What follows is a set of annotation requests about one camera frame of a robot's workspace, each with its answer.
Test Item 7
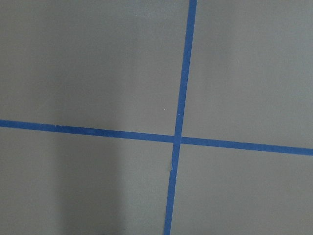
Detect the blue tape strip lengthwise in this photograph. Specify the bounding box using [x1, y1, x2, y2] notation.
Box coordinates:
[163, 0, 197, 235]

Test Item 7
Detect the blue tape strip crosswise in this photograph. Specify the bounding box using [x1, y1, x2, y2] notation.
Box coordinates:
[0, 119, 313, 156]

